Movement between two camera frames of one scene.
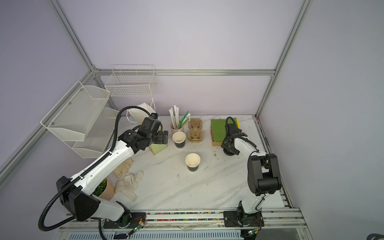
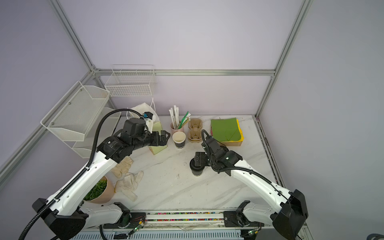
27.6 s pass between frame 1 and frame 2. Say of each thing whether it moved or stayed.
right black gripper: moved
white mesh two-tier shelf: stayed
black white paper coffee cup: moved
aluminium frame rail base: stayed
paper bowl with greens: stayed
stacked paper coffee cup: stayed
